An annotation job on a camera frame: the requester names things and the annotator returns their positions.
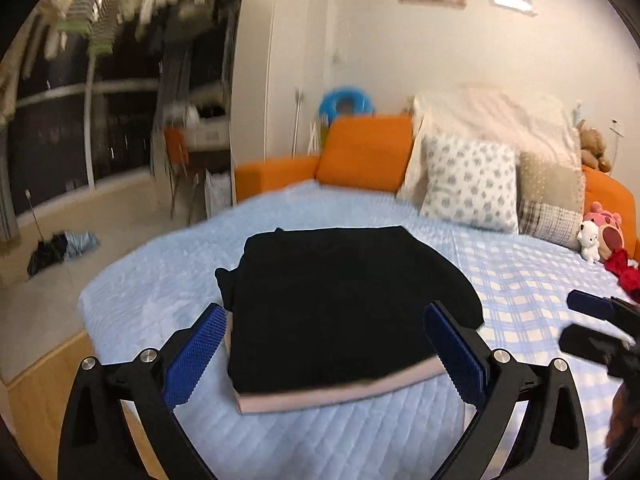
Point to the large cream pillow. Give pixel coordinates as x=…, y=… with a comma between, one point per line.
x=500, y=115

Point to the blue plaid blanket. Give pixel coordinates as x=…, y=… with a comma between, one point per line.
x=520, y=300

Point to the orange backrest cushion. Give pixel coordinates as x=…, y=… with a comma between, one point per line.
x=365, y=152

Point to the white floral pillow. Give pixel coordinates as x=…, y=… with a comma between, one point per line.
x=470, y=185

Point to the white plush toy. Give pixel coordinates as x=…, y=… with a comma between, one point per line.
x=589, y=240

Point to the white box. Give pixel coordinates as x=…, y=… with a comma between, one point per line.
x=210, y=132

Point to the brown teddy bear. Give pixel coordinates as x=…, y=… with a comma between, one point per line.
x=594, y=145

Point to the white window frame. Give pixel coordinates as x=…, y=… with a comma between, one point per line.
x=90, y=110

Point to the red cloth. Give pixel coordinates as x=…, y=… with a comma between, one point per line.
x=625, y=267

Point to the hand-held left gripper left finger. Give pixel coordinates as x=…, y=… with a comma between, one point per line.
x=197, y=345

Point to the beige plaid pillow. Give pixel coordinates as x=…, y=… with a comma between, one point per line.
x=550, y=195

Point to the light blue quilted bedspread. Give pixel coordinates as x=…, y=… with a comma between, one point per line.
x=165, y=260

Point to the orange chair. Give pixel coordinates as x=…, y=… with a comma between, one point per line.
x=175, y=147

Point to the white paper bag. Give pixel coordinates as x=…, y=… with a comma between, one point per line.
x=217, y=195

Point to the row of hanging clothes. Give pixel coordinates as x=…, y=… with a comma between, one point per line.
x=100, y=5

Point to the pink plush toy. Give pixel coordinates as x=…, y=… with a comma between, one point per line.
x=609, y=232

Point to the black garment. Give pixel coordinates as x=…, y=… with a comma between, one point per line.
x=340, y=300

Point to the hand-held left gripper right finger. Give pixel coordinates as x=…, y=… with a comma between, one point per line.
x=457, y=355

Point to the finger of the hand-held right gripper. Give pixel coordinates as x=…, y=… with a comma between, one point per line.
x=585, y=302
x=582, y=340

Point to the black umbrella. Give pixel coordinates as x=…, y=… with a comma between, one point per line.
x=45, y=255

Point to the pink garment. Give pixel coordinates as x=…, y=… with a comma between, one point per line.
x=310, y=400

